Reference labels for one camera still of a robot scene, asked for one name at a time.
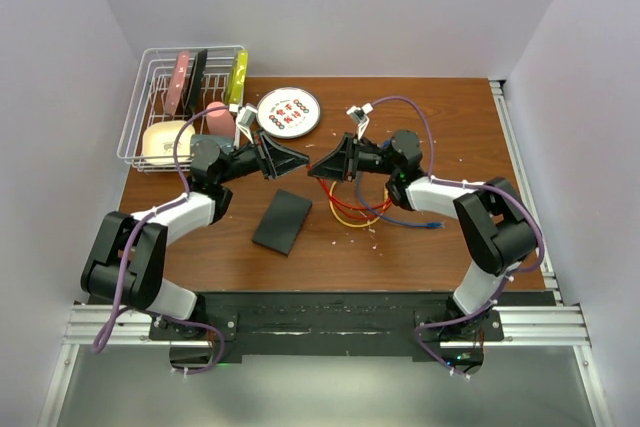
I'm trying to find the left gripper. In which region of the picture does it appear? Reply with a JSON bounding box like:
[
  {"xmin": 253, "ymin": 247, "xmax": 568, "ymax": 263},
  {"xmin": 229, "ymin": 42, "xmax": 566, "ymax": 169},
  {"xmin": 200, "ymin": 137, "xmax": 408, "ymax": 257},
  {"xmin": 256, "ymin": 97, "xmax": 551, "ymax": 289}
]
[{"xmin": 217, "ymin": 129, "xmax": 309, "ymax": 185}]

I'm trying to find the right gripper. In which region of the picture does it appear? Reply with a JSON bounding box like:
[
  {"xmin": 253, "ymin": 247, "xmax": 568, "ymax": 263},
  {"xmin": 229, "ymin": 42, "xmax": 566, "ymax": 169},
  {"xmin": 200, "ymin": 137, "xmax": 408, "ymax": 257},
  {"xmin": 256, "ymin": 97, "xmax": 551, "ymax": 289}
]
[{"xmin": 308, "ymin": 132, "xmax": 399, "ymax": 183}]

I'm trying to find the yellow ethernet cable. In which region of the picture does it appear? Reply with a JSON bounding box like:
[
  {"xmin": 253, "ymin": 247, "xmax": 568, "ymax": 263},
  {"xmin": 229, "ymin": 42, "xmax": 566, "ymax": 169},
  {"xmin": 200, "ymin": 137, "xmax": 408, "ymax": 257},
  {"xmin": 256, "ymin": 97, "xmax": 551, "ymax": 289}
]
[{"xmin": 328, "ymin": 186, "xmax": 394, "ymax": 229}]

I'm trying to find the black network switch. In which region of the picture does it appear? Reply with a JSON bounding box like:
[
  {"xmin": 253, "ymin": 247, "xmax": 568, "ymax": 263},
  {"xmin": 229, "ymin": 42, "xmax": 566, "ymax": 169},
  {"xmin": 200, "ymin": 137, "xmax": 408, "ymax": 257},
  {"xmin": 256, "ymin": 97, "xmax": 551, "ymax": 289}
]
[{"xmin": 252, "ymin": 189, "xmax": 313, "ymax": 256}]

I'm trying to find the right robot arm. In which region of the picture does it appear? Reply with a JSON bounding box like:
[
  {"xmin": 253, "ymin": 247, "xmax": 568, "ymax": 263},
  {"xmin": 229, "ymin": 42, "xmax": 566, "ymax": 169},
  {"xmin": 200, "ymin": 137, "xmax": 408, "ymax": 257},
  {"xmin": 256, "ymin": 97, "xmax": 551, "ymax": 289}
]
[{"xmin": 308, "ymin": 130, "xmax": 545, "ymax": 340}]

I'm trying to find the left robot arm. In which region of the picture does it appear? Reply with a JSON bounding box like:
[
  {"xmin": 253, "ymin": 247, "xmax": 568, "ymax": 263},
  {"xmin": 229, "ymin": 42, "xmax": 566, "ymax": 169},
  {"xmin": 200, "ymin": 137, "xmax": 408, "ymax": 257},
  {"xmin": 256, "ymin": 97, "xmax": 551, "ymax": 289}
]
[{"xmin": 80, "ymin": 130, "xmax": 310, "ymax": 339}]

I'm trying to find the round patterned plate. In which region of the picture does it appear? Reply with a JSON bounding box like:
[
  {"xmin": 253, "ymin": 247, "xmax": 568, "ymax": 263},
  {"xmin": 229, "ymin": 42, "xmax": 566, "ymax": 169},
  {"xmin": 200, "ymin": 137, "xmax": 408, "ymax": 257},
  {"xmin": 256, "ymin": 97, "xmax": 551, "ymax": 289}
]
[{"xmin": 256, "ymin": 87, "xmax": 321, "ymax": 139}]

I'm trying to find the pink cup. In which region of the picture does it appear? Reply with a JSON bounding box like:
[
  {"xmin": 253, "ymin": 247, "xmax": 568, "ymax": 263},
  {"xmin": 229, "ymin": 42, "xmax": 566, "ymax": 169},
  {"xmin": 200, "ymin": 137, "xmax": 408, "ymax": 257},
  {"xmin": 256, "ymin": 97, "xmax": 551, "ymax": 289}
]
[{"xmin": 205, "ymin": 101, "xmax": 236, "ymax": 138}]

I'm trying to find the yellow-green plate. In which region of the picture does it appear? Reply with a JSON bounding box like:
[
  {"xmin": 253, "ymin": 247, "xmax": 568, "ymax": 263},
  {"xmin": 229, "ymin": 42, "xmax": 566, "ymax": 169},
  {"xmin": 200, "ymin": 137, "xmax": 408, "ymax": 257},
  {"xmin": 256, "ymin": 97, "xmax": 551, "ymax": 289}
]
[{"xmin": 224, "ymin": 49, "xmax": 249, "ymax": 105}]

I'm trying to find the cream square bowl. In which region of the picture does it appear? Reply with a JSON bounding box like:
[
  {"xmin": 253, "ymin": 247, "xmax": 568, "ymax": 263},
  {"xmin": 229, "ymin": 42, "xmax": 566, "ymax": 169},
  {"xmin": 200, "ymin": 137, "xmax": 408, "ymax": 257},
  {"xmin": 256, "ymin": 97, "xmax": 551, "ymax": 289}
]
[{"xmin": 142, "ymin": 120, "xmax": 195, "ymax": 166}]

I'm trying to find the pink plate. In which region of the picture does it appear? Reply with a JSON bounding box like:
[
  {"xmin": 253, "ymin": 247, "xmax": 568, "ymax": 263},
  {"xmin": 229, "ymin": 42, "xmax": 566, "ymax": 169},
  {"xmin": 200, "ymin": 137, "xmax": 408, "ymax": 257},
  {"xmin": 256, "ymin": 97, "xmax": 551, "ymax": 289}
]
[{"xmin": 164, "ymin": 50, "xmax": 189, "ymax": 116}]

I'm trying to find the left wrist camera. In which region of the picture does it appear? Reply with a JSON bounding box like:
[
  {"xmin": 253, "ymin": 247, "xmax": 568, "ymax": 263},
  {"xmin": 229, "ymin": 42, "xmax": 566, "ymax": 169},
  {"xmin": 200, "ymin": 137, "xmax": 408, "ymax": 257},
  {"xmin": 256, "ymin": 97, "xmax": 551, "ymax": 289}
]
[{"xmin": 234, "ymin": 104, "xmax": 257, "ymax": 149}]

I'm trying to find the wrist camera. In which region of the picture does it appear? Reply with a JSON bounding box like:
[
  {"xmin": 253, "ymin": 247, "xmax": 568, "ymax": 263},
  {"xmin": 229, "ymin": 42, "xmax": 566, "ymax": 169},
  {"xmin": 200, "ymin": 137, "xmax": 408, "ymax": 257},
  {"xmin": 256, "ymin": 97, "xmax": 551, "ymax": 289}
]
[
  {"xmin": 346, "ymin": 103, "xmax": 373, "ymax": 140},
  {"xmin": 234, "ymin": 104, "xmax": 257, "ymax": 149}
]

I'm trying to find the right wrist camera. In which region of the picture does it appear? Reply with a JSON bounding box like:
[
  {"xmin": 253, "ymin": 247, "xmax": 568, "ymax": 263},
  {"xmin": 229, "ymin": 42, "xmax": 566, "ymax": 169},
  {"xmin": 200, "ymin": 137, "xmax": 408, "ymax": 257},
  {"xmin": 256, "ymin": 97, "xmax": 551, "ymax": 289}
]
[{"xmin": 346, "ymin": 103, "xmax": 373, "ymax": 140}]

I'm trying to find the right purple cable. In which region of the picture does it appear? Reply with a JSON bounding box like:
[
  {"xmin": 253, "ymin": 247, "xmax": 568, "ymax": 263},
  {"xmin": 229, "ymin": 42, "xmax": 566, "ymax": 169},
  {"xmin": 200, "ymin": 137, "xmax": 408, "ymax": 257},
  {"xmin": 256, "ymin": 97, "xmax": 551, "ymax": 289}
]
[{"xmin": 369, "ymin": 95, "xmax": 544, "ymax": 379}]

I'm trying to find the purple cable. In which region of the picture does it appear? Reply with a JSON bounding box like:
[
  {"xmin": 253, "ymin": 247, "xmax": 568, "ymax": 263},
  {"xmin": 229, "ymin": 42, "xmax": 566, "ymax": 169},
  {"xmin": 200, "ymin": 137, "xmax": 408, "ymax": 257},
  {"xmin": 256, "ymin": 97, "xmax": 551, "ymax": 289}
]
[
  {"xmin": 369, "ymin": 95, "xmax": 544, "ymax": 379},
  {"xmin": 92, "ymin": 105, "xmax": 251, "ymax": 376}
]

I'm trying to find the blue ethernet cable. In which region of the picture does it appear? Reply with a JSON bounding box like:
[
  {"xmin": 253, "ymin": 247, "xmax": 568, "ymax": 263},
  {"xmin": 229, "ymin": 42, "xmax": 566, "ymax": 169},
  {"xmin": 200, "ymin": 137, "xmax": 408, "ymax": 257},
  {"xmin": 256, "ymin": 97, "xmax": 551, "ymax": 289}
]
[{"xmin": 354, "ymin": 180, "xmax": 445, "ymax": 231}]

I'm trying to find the white wire dish rack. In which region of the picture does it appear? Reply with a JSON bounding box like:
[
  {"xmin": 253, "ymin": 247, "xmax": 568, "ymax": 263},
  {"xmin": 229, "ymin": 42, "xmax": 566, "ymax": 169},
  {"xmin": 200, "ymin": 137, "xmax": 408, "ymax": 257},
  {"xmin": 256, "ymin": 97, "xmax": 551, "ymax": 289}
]
[{"xmin": 117, "ymin": 45, "xmax": 243, "ymax": 172}]

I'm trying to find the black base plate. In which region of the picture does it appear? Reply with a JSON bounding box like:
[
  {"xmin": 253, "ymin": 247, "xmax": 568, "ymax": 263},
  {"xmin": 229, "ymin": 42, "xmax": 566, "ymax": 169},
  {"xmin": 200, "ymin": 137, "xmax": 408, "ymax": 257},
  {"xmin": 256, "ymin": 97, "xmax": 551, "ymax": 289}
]
[{"xmin": 149, "ymin": 290, "xmax": 557, "ymax": 364}]

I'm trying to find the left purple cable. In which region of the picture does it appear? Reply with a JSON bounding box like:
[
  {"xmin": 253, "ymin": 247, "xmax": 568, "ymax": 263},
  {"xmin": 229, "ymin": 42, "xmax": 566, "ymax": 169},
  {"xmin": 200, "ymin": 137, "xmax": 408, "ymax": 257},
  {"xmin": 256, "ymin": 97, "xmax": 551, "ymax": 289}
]
[{"xmin": 92, "ymin": 105, "xmax": 251, "ymax": 376}]

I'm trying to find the aluminium frame rail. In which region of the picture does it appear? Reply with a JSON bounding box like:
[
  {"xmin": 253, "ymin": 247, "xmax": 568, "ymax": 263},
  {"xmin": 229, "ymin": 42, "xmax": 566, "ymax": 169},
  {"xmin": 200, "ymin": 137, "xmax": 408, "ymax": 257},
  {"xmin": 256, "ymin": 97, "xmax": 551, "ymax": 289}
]
[{"xmin": 37, "ymin": 81, "xmax": 614, "ymax": 427}]

